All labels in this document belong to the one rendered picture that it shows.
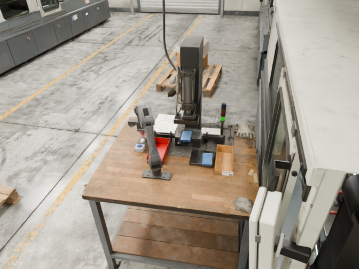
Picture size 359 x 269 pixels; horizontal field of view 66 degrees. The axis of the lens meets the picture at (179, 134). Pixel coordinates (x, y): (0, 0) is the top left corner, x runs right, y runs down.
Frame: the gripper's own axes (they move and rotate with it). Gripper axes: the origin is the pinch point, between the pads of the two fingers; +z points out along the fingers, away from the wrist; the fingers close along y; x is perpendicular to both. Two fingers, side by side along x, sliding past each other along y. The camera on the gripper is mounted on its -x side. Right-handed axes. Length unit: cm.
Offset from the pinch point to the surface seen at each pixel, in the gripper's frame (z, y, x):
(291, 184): -49, 92, 89
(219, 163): 5, 19, 61
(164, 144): 4.5, 3.0, 17.3
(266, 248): -37, 112, 81
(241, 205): 4, 57, 76
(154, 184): 5, 46, 20
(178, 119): -19.0, 2.2, 28.9
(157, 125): 4.4, -24.7, 4.8
